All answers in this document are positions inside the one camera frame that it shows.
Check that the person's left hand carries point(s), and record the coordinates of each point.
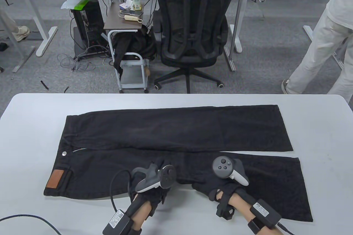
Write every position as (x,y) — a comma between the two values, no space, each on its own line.
(154,196)

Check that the person's right hand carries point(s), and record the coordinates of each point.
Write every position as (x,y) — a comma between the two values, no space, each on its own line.
(209,191)

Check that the black trousers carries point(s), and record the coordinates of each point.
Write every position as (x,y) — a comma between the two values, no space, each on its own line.
(165,127)

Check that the grey white hand controller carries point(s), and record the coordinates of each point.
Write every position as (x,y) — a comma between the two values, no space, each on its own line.
(222,167)
(168,175)

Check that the black mesh office chair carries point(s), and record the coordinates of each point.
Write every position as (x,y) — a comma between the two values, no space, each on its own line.
(193,53)

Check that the black garment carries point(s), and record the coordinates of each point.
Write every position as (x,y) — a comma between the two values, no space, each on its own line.
(129,43)

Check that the black marker pen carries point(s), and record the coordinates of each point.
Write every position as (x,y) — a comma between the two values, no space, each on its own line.
(44,85)

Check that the beige power strip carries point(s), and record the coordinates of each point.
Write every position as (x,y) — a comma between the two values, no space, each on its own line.
(131,18)

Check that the black phone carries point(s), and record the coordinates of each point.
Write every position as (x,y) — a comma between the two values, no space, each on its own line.
(135,13)

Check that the black computer tower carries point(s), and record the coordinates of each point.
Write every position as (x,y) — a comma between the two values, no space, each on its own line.
(93,20)

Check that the purple white small box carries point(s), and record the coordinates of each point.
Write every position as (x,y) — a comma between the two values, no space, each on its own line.
(125,5)

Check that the white green plastic bag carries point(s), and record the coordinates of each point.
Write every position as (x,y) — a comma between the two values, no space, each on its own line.
(74,2)

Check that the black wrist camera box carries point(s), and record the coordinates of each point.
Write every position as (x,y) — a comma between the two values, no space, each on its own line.
(264,211)
(117,219)

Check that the brown side table white frame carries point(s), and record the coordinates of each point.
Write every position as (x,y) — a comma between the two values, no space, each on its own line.
(115,21)

